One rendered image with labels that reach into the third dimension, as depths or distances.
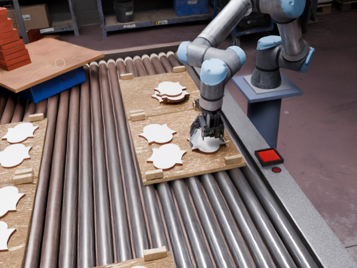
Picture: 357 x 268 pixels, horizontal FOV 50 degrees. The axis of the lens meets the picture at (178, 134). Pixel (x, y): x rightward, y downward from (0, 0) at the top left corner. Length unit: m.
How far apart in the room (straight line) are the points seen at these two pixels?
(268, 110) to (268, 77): 0.18
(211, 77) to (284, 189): 0.42
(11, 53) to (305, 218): 1.48
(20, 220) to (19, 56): 1.00
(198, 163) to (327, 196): 1.51
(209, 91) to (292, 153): 1.91
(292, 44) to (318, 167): 1.39
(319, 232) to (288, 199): 0.14
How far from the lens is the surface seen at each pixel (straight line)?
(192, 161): 1.30
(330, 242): 1.11
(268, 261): 1.03
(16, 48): 2.00
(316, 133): 3.27
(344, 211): 2.59
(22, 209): 1.25
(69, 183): 1.32
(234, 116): 1.59
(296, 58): 1.77
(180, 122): 1.52
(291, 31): 1.61
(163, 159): 1.30
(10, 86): 1.82
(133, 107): 1.66
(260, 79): 1.91
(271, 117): 1.99
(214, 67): 1.12
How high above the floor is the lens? 1.71
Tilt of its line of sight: 32 degrees down
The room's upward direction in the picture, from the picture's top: 4 degrees counter-clockwise
